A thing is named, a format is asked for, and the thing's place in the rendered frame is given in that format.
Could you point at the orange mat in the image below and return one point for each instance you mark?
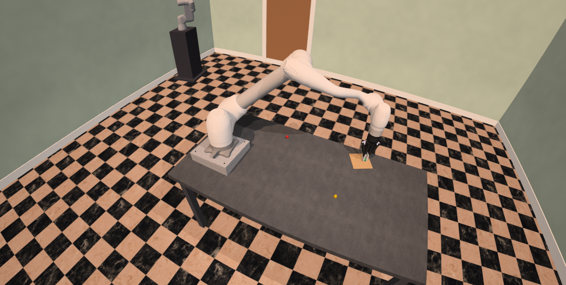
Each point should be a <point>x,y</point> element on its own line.
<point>357,162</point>

